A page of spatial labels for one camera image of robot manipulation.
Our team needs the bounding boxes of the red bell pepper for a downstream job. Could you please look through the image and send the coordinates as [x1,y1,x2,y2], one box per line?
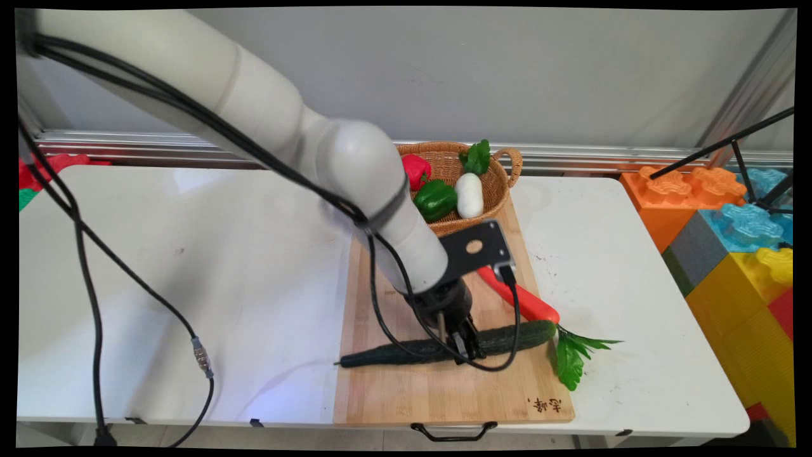
[402,154,433,192]

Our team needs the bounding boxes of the aluminium rail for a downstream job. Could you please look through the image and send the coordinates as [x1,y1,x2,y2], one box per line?
[32,129,794,176]

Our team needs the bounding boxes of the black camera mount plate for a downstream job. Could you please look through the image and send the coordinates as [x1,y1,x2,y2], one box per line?
[438,219,518,288]

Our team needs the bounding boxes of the wooden cutting board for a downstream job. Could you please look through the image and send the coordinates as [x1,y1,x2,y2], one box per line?
[333,190,576,426]

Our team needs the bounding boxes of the grey toy block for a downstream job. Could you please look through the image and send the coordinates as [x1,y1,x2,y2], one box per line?
[662,212,730,298]

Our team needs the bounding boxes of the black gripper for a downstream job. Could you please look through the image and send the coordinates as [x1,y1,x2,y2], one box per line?
[405,278,485,366]

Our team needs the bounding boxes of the black cable with metal connector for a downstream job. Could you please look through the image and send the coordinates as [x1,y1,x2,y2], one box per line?
[75,216,215,447]

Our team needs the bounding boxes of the green bell pepper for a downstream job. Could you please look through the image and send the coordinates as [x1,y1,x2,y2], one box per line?
[413,180,459,223]

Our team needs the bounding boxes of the orange toy block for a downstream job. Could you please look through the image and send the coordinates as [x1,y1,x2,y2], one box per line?
[620,166,749,255]

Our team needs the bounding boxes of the black table handle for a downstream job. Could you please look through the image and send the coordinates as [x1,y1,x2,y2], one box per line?
[411,421,499,442]

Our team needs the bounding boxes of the black tripod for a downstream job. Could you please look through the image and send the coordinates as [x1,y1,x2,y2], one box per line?
[650,108,795,216]

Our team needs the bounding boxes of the white radish with green leaves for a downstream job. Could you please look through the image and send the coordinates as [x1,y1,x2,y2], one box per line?
[455,139,493,220]

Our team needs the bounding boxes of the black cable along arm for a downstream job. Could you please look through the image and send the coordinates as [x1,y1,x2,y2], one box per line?
[29,35,523,373]

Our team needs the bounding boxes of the thick black cable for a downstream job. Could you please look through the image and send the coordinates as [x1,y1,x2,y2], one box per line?
[16,117,119,447]

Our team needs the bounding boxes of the dark green cucumber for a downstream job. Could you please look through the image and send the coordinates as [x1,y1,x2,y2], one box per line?
[334,319,558,369]

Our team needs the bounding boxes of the woven wicker basket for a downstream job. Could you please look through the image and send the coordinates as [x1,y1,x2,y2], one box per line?
[396,141,524,238]

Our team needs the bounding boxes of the red foam block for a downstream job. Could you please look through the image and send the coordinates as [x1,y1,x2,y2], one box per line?
[19,152,112,191]

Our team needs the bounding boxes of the red toy block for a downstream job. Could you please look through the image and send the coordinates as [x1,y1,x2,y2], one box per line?
[768,289,795,343]

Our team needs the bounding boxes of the blue toy block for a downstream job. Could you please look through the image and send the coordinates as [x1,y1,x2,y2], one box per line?
[698,168,794,255]

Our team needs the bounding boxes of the orange carrot with green leaves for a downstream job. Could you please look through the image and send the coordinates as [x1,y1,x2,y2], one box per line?
[477,265,624,392]

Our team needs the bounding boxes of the yellow toy block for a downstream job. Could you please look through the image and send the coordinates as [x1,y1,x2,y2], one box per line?
[686,248,797,446]

